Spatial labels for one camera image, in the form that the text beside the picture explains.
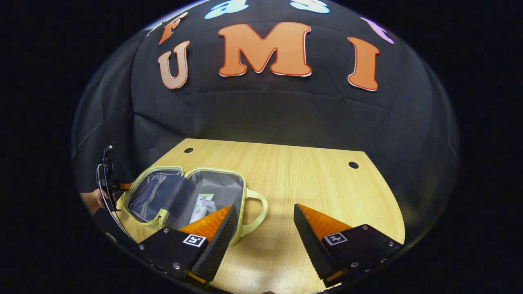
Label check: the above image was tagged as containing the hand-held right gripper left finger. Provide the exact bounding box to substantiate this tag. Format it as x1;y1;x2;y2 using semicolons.
137;204;238;287

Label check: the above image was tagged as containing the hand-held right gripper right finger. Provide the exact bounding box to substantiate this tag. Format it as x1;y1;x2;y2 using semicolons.
293;203;405;288

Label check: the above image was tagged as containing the large green white tube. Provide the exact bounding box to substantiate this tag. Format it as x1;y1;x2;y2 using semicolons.
189;193;215;224

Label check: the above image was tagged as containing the pale yellow suitcase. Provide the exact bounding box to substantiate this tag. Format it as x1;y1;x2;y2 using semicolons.
122;165;269;245

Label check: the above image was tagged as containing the black backdrop cloth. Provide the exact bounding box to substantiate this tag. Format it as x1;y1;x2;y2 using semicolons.
72;0;458;229

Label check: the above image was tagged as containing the thin black cable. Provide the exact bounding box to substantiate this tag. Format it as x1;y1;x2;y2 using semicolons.
96;163;135;242

